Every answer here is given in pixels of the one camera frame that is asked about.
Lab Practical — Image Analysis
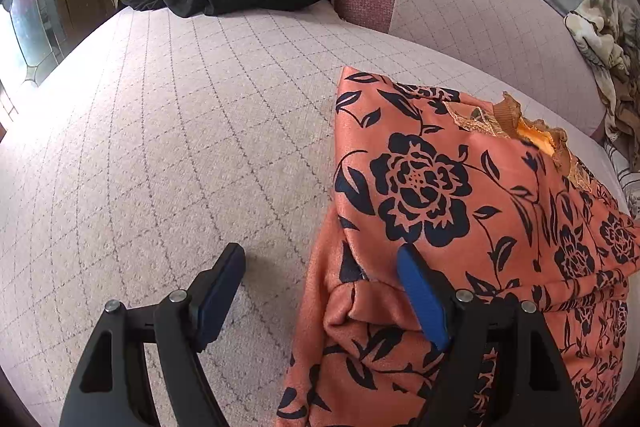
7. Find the orange floral garment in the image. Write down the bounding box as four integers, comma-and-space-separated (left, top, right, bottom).
277, 67, 639, 426

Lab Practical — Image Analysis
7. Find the striped floral pillow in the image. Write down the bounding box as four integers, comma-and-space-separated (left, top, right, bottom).
603, 139, 640, 221

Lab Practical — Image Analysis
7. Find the brown beige patterned blanket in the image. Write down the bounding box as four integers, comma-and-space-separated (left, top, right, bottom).
564, 0, 639, 170

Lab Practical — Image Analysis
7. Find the pink quilted bolster cushion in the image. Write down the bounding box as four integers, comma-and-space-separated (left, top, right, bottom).
333, 0, 604, 141

